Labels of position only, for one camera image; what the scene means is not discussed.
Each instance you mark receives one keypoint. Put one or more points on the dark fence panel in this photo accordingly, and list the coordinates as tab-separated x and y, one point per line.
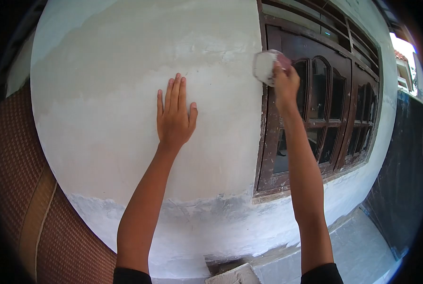
399	177

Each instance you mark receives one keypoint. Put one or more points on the person's right fingers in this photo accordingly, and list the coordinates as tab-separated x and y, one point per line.
277	71

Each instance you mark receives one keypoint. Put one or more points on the person's left hand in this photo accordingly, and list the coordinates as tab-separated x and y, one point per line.
174	122

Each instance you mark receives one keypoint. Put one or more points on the brown woven screen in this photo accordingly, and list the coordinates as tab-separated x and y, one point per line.
44	198

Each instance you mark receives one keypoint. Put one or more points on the brown wooden window frame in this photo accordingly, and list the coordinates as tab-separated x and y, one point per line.
321	106

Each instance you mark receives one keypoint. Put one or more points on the person's left ring finger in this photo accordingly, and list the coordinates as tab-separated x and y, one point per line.
168	93

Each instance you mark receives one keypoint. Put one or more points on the person's left little finger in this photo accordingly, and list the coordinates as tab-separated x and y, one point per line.
159	103

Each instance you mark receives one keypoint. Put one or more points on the white dusty cloth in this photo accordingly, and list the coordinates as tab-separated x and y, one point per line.
232	275

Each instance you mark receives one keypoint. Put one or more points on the person's left thumb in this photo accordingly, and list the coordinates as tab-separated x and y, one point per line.
193	113

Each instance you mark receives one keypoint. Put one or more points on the white dusty sanding pad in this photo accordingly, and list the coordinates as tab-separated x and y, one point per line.
265	67

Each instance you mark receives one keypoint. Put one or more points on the person's body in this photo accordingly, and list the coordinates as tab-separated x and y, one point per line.
229	274

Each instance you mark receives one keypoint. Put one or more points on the person's left middle finger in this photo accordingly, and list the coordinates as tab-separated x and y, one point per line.
174	90

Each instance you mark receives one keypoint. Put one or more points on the person's left index finger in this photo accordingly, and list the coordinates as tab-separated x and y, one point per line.
182	93

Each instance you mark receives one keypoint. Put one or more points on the person's right hand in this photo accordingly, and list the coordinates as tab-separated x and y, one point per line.
286	85

